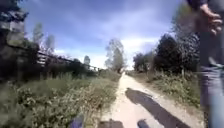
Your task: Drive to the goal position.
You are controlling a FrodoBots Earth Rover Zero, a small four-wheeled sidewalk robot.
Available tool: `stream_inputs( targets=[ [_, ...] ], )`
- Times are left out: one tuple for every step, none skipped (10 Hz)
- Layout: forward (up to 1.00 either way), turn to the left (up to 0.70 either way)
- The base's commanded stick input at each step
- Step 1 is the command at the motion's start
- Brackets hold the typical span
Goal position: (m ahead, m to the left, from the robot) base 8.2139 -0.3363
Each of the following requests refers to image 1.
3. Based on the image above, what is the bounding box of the tall pale tree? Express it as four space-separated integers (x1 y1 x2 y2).
104 38 127 73

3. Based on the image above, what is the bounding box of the pale dirt path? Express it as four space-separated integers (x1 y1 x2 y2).
96 72 205 128

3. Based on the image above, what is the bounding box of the row of trees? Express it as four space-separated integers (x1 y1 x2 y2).
132 3 202 75

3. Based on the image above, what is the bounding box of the wooden fence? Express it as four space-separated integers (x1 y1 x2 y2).
0 42 101 78

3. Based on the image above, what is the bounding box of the weedy grass strip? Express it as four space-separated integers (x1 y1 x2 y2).
127 69 202 111

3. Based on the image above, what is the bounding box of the overgrown grass verge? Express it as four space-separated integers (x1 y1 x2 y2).
0 69 122 128

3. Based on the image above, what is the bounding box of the robot's own part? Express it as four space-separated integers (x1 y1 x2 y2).
69 115 86 128
137 119 152 128

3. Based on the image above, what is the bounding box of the person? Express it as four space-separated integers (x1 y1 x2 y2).
185 0 224 128

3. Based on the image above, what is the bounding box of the building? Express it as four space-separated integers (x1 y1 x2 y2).
0 0 30 48

